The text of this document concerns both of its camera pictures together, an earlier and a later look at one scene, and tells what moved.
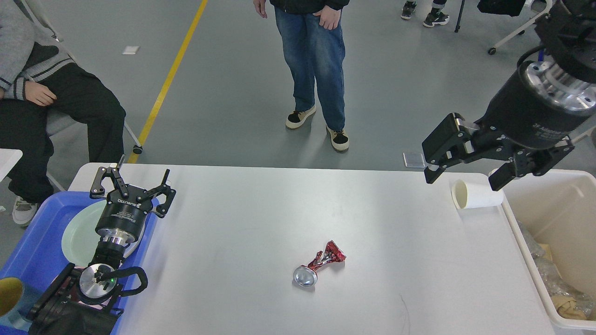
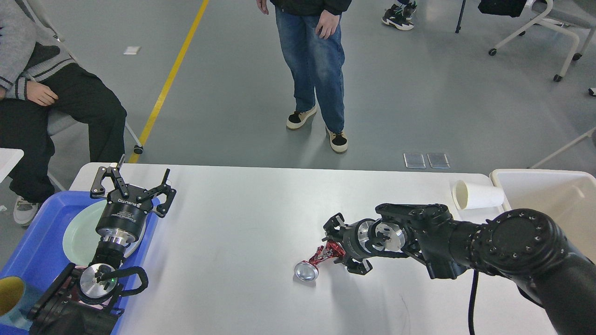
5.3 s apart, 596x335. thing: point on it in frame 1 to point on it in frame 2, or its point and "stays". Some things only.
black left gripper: [123, 217] stays
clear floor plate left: [414, 160] stays
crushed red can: [306, 275] stays
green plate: [80, 242] stays
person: [436, 17] to [399, 14]
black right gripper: [539, 106] to [355, 239]
